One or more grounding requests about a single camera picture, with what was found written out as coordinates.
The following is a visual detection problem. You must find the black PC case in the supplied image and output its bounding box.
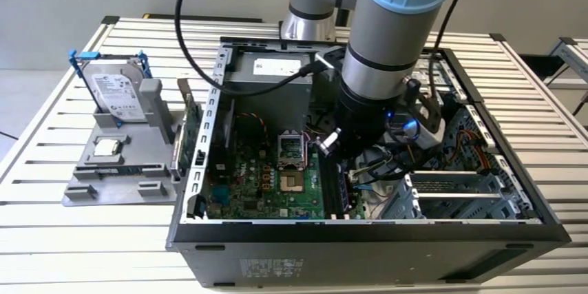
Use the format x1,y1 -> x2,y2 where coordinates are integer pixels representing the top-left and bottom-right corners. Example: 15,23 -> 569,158
164,35 -> 573,288

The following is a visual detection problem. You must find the silver hard disk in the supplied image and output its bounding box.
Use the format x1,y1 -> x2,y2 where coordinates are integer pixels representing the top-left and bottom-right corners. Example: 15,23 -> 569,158
81,61 -> 151,123

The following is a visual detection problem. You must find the grey power supply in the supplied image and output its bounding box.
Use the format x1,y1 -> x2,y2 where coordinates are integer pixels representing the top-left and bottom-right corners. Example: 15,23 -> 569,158
227,51 -> 317,129

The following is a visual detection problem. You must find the twisted red black wire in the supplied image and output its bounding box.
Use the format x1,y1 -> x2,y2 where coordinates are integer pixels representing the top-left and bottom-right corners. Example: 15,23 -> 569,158
235,112 -> 272,147

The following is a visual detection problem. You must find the green motherboard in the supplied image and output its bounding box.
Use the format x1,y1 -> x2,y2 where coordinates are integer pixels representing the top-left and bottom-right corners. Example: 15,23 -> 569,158
205,114 -> 368,221

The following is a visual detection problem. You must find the blue disk carrier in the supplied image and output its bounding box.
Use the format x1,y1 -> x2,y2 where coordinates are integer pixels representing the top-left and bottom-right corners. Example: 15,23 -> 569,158
67,49 -> 153,128

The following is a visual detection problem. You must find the CPU socket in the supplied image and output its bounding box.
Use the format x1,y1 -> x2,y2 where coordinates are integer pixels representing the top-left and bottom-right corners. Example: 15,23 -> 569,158
277,166 -> 309,194

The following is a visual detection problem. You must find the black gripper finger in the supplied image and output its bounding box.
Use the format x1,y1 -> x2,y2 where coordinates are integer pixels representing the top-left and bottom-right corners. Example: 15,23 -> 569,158
316,127 -> 344,156

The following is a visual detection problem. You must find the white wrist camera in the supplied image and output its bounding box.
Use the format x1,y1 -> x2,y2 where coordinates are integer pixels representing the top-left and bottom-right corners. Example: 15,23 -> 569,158
411,123 -> 445,149
315,45 -> 347,80

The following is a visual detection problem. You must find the silver CPU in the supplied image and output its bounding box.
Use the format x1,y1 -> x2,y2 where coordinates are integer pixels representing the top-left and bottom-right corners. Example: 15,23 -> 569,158
93,138 -> 123,156

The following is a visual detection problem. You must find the perforated metal disk bay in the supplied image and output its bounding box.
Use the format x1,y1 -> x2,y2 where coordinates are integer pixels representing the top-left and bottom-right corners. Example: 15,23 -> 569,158
403,169 -> 541,221

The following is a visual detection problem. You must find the grey parts rack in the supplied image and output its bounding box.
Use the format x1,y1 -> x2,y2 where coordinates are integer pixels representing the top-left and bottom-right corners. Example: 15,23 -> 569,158
61,78 -> 203,207

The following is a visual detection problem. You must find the green RAM stick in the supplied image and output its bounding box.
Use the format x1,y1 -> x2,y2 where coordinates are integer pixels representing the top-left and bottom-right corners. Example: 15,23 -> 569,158
336,162 -> 357,207
76,165 -> 165,175

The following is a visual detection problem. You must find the thin black cable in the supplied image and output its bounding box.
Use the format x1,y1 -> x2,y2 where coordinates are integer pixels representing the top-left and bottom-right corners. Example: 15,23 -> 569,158
433,0 -> 477,50

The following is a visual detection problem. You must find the flat orange data wire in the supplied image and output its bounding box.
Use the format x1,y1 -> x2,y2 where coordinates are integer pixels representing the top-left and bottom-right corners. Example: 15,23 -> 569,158
452,129 -> 492,175

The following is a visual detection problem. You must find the metal slat side table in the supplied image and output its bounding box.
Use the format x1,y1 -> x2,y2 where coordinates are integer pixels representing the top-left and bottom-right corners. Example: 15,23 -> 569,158
544,36 -> 588,116

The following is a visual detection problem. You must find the black camera bracket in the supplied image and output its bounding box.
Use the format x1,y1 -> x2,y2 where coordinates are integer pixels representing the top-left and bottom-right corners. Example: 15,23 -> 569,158
412,92 -> 445,128

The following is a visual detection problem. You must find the black case fan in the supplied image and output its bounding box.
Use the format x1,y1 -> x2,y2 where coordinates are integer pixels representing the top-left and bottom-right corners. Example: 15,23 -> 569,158
215,98 -> 237,152

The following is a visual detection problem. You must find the black wire bundle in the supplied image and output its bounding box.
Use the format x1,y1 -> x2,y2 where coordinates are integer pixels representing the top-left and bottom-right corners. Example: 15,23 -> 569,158
367,149 -> 445,185

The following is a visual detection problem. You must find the metal socket cover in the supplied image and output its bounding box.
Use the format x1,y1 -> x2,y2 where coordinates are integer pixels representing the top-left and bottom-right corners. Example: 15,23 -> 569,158
276,129 -> 308,168

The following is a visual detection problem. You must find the green graphics card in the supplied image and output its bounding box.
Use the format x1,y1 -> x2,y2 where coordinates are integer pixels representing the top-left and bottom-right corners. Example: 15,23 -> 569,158
168,78 -> 204,180

